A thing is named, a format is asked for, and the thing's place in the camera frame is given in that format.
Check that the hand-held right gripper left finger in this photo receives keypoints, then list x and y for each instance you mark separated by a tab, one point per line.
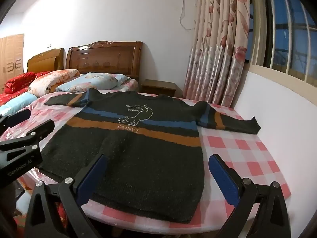
92	178

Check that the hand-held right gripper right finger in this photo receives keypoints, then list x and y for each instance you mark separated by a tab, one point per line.
223	178

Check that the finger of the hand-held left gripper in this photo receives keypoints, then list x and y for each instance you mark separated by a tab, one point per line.
42	129
17	117

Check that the dark striped knit sweater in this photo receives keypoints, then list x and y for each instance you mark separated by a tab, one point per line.
138	158

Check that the light blue quilt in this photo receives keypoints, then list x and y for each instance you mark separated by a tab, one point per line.
17	101

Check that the red floral bed sheet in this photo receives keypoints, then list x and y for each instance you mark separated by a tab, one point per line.
6	99

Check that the pink checked bed sheet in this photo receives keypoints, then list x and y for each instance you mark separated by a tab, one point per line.
237	151

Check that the red blanket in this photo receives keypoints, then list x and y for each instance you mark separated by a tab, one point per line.
18	81

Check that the red cloth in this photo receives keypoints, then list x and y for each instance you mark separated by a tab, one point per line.
61	214

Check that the cream orange floral pillow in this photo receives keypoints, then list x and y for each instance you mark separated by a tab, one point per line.
49	80

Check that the wooden wardrobe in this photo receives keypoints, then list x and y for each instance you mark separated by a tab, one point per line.
11	54

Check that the small wooden headboard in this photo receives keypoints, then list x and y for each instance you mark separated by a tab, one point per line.
44	59

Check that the light blue floral pillow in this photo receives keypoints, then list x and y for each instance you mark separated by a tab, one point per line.
94	81

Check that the large wooden headboard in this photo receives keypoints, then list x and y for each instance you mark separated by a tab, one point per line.
104	59

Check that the wooden nightstand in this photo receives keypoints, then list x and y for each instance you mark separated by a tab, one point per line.
158	86

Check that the floral pink curtain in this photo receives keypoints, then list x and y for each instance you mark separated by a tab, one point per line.
215	54

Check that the window with white grille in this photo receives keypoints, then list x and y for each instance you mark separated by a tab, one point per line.
284	29

